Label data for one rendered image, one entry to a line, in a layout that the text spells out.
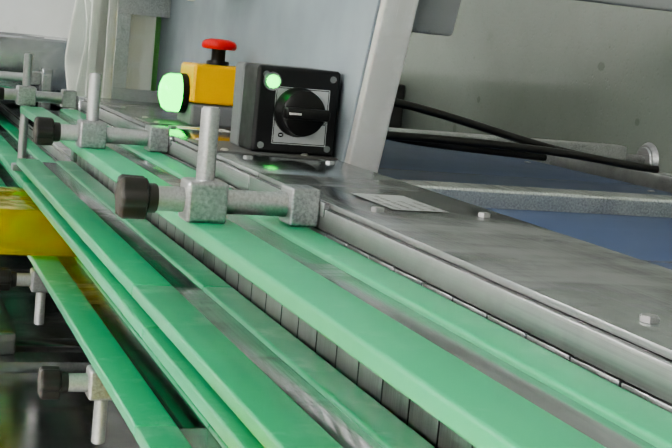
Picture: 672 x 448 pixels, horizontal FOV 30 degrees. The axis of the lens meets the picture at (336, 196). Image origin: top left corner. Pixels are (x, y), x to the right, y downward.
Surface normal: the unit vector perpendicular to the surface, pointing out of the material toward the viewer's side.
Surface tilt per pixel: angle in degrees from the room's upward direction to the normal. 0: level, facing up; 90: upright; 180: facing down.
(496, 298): 0
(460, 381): 90
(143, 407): 90
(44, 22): 90
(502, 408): 90
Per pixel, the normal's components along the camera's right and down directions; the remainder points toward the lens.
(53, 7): 0.33, 0.15
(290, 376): 0.10, -0.99
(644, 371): -0.94, -0.05
